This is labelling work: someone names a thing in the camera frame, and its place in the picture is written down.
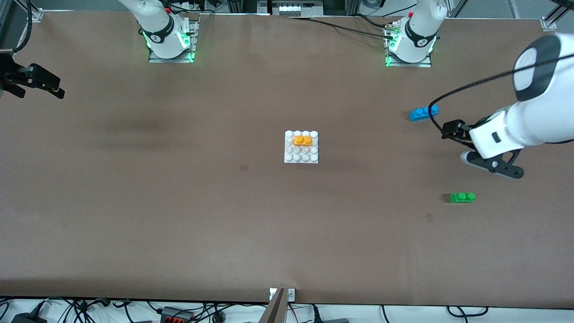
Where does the brown angled post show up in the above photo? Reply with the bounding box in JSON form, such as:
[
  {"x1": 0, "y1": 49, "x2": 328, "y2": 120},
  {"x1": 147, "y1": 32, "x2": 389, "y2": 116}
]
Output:
[{"x1": 258, "y1": 288, "x2": 287, "y2": 323}]

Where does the blue three-stud block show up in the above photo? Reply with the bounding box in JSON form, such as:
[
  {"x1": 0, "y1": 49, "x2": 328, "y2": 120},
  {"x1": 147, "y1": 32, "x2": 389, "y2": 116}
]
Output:
[{"x1": 409, "y1": 105, "x2": 439, "y2": 122}]

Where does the white power strip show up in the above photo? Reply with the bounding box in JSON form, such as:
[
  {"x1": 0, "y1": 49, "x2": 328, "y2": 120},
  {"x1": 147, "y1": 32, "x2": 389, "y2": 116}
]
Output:
[{"x1": 271, "y1": 0, "x2": 323, "y2": 17}]

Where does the looped black floor cable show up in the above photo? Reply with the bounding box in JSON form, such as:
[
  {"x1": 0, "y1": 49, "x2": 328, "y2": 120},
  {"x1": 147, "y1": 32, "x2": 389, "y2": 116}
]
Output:
[{"x1": 446, "y1": 306, "x2": 489, "y2": 317}]

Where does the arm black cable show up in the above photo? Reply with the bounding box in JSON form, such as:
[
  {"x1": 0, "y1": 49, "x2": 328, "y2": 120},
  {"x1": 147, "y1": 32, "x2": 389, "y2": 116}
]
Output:
[
  {"x1": 428, "y1": 52, "x2": 574, "y2": 148},
  {"x1": 13, "y1": 0, "x2": 31, "y2": 52}
]

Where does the black box with orange buttons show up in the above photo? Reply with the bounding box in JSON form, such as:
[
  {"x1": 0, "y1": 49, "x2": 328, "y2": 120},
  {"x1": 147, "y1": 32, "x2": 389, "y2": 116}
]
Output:
[{"x1": 161, "y1": 306, "x2": 194, "y2": 323}]

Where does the short black table cable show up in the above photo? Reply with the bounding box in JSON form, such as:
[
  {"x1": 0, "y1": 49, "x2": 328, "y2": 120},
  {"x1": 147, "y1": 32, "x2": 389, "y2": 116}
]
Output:
[{"x1": 350, "y1": 13, "x2": 391, "y2": 28}]

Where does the white studded base plate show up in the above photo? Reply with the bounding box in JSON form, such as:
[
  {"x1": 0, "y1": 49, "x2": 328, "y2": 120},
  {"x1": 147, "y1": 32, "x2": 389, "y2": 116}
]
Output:
[{"x1": 284, "y1": 131, "x2": 319, "y2": 164}]

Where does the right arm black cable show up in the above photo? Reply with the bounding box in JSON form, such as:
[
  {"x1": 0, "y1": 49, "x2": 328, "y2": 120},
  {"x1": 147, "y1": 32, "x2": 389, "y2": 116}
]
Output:
[{"x1": 13, "y1": 0, "x2": 31, "y2": 52}]

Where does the thin grey wire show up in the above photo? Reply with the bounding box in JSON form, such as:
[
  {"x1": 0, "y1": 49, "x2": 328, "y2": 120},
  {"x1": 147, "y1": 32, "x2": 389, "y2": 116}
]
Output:
[{"x1": 196, "y1": 13, "x2": 215, "y2": 34}]

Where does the long black table cable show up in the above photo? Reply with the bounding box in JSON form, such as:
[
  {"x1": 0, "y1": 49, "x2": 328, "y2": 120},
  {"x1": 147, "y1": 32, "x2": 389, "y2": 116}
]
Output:
[{"x1": 287, "y1": 16, "x2": 395, "y2": 39}]

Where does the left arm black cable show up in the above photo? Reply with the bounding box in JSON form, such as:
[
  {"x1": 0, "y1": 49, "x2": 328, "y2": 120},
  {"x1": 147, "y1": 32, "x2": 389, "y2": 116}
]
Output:
[{"x1": 428, "y1": 52, "x2": 574, "y2": 148}]

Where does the black power adapter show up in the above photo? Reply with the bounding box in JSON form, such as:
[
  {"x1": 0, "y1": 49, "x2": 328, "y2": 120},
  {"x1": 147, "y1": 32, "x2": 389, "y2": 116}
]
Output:
[{"x1": 11, "y1": 312, "x2": 48, "y2": 323}]

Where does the black plug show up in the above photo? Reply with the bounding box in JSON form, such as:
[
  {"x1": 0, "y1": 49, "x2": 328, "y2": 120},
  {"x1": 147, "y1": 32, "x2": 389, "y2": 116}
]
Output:
[{"x1": 309, "y1": 305, "x2": 350, "y2": 323}]

